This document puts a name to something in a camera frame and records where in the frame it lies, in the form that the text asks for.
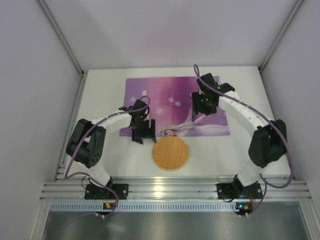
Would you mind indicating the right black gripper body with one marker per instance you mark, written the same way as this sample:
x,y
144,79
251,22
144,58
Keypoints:
x,y
203,109

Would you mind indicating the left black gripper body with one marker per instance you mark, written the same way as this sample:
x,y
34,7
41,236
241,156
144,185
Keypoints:
x,y
143,133

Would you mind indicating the round woven wicker plate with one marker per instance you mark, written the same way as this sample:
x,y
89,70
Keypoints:
x,y
170,153

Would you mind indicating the purple printed placemat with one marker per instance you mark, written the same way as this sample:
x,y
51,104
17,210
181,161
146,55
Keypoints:
x,y
171,107

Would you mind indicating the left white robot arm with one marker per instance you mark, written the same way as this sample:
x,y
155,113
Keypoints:
x,y
86,144

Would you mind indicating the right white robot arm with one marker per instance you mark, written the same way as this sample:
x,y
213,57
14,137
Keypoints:
x,y
268,137

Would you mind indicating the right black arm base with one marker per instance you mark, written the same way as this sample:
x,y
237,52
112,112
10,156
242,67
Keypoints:
x,y
230,191

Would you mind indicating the left aluminium frame post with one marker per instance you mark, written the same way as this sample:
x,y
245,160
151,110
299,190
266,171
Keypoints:
x,y
58,32

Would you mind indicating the aluminium frame post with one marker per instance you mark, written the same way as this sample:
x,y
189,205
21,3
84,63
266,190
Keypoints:
x,y
281,33
58,32

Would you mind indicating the aluminium mounting rail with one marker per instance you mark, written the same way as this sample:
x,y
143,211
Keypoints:
x,y
168,189

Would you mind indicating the perforated grey cable duct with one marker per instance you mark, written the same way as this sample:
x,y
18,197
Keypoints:
x,y
150,207

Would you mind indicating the right aluminium frame post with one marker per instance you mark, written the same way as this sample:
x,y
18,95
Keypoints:
x,y
281,33

